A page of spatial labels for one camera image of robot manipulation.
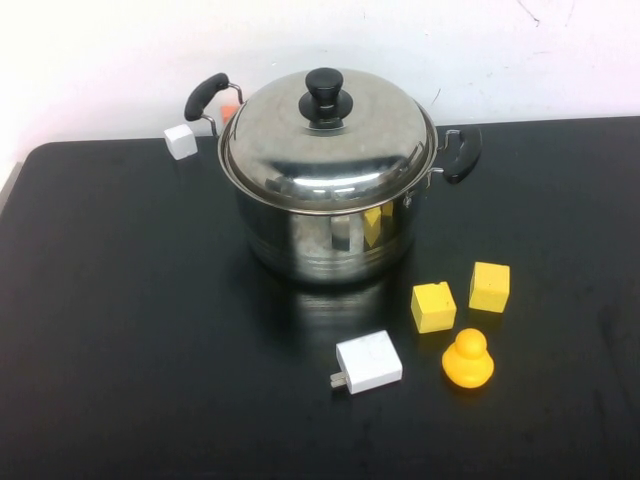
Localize stainless steel lid black knob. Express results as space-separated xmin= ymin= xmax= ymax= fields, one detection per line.
xmin=218 ymin=67 xmax=440 ymax=216

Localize notched yellow cube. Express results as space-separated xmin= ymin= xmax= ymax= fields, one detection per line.
xmin=410 ymin=281 xmax=458 ymax=336

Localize white plug charger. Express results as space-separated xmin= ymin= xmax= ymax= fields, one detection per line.
xmin=327 ymin=329 xmax=404 ymax=398

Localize white cube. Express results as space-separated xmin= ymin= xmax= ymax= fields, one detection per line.
xmin=163 ymin=124 xmax=197 ymax=162

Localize plain yellow cube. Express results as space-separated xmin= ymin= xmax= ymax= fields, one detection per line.
xmin=468 ymin=261 xmax=512 ymax=312

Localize yellow rubber duck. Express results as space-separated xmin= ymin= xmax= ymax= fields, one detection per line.
xmin=440 ymin=327 xmax=496 ymax=390

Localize stainless steel pot black handles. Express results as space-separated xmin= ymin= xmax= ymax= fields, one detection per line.
xmin=183 ymin=72 xmax=484 ymax=286

